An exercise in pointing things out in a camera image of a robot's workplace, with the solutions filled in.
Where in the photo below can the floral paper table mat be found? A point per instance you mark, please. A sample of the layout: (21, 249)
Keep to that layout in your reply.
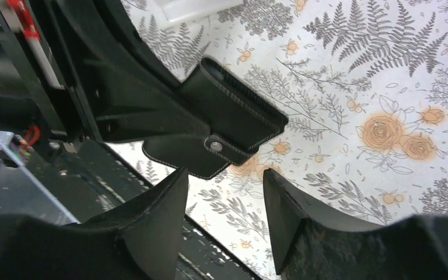
(365, 87)

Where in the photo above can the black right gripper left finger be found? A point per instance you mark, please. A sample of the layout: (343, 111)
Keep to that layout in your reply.
(140, 239)

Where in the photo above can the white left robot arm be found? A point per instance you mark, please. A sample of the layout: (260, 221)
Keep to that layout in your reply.
(78, 69)

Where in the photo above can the black metal base rail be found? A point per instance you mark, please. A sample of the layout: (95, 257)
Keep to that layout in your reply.
(80, 186)

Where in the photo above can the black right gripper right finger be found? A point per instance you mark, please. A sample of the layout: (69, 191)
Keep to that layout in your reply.
(312, 240)

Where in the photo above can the white plastic card box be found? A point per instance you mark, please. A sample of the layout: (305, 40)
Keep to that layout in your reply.
(182, 10)

